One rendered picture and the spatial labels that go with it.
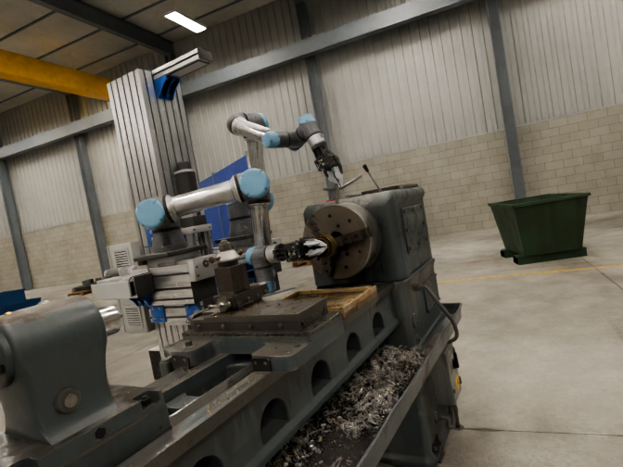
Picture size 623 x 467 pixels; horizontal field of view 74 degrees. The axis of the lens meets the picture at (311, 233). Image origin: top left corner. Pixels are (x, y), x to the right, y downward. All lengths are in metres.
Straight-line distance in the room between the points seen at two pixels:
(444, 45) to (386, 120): 2.35
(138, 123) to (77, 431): 1.63
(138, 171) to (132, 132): 0.19
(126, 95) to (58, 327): 1.63
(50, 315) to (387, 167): 11.42
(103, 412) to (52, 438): 0.09
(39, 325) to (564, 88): 11.85
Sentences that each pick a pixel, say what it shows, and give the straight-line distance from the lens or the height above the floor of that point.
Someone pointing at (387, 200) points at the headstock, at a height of 1.21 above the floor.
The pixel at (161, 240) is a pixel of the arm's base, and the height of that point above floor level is 1.21.
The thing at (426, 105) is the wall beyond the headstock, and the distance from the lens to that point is 12.03.
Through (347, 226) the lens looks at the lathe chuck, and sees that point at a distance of 1.69.
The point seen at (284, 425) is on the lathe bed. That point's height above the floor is 0.71.
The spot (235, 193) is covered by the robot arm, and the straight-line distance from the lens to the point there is 1.68.
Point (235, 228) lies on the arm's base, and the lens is 2.21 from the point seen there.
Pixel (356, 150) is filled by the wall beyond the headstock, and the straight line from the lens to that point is 12.30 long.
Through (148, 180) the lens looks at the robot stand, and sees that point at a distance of 2.19.
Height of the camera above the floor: 1.22
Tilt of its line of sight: 3 degrees down
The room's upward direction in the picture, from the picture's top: 10 degrees counter-clockwise
